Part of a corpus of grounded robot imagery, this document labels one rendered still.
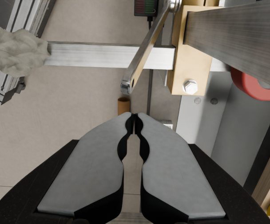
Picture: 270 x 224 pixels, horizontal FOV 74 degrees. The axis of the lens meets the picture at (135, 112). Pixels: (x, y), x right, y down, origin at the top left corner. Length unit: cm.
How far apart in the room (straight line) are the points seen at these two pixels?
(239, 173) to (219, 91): 23
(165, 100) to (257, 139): 22
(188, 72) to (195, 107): 32
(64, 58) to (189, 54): 17
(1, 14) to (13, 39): 80
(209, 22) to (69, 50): 18
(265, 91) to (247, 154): 27
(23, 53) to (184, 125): 48
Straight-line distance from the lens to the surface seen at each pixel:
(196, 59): 27
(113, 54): 26
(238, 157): 56
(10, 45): 30
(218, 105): 60
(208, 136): 65
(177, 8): 28
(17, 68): 30
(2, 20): 110
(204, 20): 20
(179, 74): 26
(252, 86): 26
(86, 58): 27
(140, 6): 42
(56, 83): 129
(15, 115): 154
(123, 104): 115
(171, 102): 47
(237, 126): 55
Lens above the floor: 112
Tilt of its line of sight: 63 degrees down
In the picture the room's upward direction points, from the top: 178 degrees counter-clockwise
